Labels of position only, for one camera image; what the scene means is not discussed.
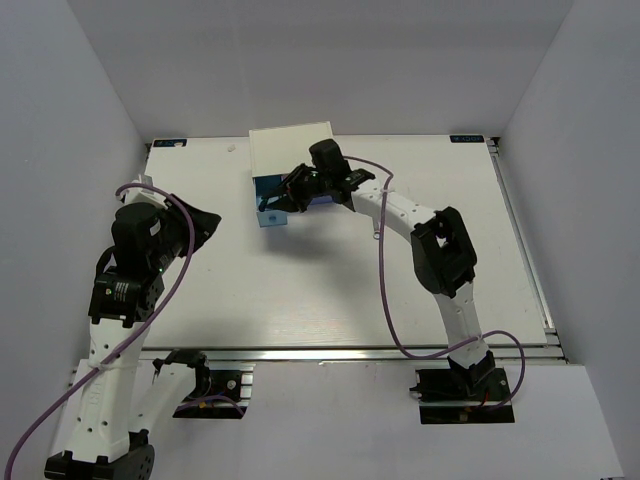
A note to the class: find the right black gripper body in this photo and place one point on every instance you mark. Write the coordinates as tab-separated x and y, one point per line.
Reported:
307	185

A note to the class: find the blue label sticker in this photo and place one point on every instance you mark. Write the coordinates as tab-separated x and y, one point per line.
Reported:
169	143
465	138

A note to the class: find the blue label sticker left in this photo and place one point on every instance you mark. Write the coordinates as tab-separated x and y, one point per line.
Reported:
169	143

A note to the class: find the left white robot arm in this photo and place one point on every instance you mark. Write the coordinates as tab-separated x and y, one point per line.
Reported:
111	436

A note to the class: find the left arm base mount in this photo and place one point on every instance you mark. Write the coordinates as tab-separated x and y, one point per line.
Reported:
221	391

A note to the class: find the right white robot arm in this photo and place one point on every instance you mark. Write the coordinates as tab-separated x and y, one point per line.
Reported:
443	255

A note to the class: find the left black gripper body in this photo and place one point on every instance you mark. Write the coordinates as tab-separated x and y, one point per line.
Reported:
163	255

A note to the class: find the blue label sticker right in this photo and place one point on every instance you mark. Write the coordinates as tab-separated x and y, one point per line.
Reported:
465	138

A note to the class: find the light blue small drawer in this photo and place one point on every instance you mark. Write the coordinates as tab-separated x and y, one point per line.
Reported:
268	218

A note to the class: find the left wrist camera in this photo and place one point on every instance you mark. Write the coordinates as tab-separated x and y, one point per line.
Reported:
140	195

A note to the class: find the white drawer cabinet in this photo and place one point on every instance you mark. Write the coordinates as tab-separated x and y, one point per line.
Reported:
278	150

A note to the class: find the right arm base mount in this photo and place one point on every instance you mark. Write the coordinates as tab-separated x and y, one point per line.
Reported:
444	400

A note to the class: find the purple-blue wide drawer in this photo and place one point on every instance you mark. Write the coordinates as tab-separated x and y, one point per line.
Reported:
321	200

